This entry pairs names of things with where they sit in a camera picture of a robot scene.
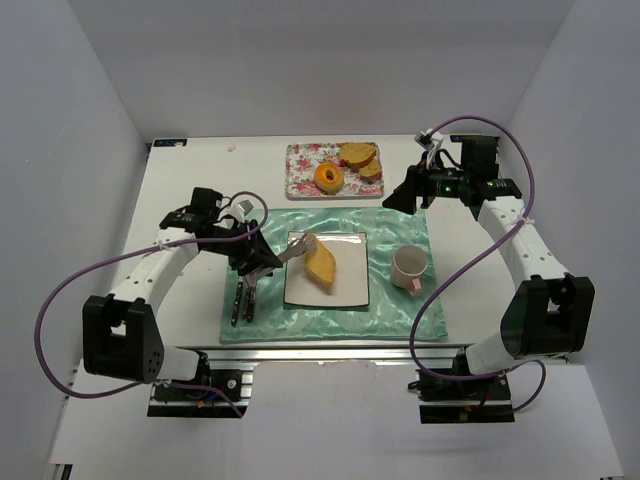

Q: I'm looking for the yellow toast bread slice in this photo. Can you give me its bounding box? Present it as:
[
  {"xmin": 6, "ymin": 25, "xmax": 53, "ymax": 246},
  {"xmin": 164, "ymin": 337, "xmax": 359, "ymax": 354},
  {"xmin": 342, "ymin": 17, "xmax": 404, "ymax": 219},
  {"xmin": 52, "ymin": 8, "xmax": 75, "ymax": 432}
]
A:
[{"xmin": 304, "ymin": 234, "xmax": 337, "ymax": 294}]

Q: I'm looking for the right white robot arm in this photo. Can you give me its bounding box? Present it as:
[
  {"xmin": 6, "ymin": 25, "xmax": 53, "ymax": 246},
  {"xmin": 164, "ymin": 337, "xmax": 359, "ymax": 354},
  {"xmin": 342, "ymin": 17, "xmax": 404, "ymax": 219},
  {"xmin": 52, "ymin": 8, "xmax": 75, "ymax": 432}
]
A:
[{"xmin": 383, "ymin": 129, "xmax": 595, "ymax": 381}]

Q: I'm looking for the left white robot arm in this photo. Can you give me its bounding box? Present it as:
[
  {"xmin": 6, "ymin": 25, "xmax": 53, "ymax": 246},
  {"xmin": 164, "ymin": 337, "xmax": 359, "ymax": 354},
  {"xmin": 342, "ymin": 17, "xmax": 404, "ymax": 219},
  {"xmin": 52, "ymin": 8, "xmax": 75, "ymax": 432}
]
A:
[{"xmin": 82, "ymin": 187, "xmax": 283, "ymax": 385}]

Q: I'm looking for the brown bread slice front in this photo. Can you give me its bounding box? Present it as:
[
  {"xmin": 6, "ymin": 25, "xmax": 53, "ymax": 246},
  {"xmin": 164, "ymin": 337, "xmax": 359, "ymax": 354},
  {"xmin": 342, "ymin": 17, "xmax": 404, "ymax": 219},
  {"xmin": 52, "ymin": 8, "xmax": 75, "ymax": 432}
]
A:
[{"xmin": 359, "ymin": 159, "xmax": 382, "ymax": 181}]

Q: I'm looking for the brown bread slice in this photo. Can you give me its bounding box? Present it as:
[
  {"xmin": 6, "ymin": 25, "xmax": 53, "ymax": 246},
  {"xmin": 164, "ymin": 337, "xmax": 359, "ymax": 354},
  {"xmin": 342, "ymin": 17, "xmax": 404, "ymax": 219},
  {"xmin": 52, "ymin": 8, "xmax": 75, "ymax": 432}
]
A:
[
  {"xmin": 339, "ymin": 142, "xmax": 376, "ymax": 169},
  {"xmin": 359, "ymin": 159, "xmax": 382, "ymax": 181}
]

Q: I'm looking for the brown bread slice back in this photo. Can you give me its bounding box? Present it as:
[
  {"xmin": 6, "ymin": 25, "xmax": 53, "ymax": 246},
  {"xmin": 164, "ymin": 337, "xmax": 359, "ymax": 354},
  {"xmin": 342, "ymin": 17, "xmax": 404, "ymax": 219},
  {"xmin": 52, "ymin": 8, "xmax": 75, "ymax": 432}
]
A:
[{"xmin": 339, "ymin": 142, "xmax": 376, "ymax": 169}]

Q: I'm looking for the orange donut bread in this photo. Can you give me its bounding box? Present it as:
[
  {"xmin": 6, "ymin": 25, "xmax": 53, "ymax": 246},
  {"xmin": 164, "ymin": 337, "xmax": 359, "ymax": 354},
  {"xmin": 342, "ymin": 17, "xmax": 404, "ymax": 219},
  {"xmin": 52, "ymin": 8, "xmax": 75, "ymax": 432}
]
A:
[{"xmin": 314, "ymin": 162, "xmax": 344, "ymax": 194}]

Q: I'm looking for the silver fork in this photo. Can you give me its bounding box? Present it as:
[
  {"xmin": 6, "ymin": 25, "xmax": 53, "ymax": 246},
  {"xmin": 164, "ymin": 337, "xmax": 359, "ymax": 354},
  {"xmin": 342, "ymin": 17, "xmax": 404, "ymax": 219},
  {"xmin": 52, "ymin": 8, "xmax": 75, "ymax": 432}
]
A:
[{"xmin": 231, "ymin": 281, "xmax": 244, "ymax": 327}]

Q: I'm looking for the silver spoon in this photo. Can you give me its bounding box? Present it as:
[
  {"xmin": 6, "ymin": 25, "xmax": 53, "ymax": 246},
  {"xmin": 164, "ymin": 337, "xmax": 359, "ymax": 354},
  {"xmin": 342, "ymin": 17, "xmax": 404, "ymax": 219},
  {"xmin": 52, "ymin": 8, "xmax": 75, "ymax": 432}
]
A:
[{"xmin": 242, "ymin": 286, "xmax": 256, "ymax": 323}]

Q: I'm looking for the green satin placemat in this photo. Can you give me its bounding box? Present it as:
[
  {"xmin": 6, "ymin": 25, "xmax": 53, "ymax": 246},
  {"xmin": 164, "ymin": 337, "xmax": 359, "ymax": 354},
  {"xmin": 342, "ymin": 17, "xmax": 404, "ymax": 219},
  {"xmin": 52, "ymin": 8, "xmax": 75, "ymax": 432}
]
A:
[{"xmin": 219, "ymin": 207, "xmax": 437, "ymax": 344}]

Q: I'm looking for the pink mug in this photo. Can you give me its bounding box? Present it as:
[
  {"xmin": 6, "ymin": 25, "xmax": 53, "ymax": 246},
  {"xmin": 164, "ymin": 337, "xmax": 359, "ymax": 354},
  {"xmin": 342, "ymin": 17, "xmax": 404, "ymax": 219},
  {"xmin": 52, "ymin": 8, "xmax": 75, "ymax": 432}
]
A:
[{"xmin": 390, "ymin": 245, "xmax": 429, "ymax": 296}]

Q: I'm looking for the white square plate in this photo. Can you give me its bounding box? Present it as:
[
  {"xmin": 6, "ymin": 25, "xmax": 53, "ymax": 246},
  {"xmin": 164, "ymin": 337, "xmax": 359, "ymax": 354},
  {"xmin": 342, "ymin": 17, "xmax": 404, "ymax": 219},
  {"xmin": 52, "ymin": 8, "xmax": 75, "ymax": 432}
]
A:
[{"xmin": 284, "ymin": 232, "xmax": 370, "ymax": 310}]

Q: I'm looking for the floral rectangular tray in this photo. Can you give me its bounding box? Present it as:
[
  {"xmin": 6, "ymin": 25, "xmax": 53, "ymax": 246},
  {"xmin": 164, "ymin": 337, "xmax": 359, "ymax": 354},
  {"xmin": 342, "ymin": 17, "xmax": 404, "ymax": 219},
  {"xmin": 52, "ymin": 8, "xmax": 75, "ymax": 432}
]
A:
[{"xmin": 284, "ymin": 142, "xmax": 384, "ymax": 200}]

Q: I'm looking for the blue label sticker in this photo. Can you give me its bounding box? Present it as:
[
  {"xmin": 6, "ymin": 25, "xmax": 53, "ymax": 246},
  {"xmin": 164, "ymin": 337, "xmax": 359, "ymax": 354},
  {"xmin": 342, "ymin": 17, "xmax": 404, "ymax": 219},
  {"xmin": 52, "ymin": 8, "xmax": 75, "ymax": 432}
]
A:
[{"xmin": 153, "ymin": 138, "xmax": 187, "ymax": 148}]

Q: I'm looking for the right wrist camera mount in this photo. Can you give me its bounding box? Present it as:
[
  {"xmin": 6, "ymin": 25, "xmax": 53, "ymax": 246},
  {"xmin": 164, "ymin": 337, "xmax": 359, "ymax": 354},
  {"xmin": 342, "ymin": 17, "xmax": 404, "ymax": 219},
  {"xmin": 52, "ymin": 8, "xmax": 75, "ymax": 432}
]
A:
[{"xmin": 414, "ymin": 128, "xmax": 444, "ymax": 166}]

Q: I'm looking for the aluminium table frame rail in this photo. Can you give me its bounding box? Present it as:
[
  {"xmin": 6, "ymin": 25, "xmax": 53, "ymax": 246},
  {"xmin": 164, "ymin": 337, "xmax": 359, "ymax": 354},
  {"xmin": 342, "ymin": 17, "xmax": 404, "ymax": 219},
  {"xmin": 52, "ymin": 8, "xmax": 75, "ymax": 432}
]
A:
[{"xmin": 89, "ymin": 344, "xmax": 569, "ymax": 364}]

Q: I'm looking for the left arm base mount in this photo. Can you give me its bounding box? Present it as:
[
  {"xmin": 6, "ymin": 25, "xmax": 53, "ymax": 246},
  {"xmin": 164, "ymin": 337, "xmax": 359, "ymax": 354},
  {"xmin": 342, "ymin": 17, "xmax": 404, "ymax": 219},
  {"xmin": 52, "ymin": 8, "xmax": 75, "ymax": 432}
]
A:
[{"xmin": 147, "ymin": 361, "xmax": 254, "ymax": 419}]

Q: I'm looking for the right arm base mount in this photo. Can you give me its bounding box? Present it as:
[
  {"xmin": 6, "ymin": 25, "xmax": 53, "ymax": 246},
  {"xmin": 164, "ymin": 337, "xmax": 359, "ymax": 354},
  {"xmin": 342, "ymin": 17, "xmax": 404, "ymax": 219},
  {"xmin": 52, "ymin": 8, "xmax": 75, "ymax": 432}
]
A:
[{"xmin": 407, "ymin": 370, "xmax": 515, "ymax": 425}]

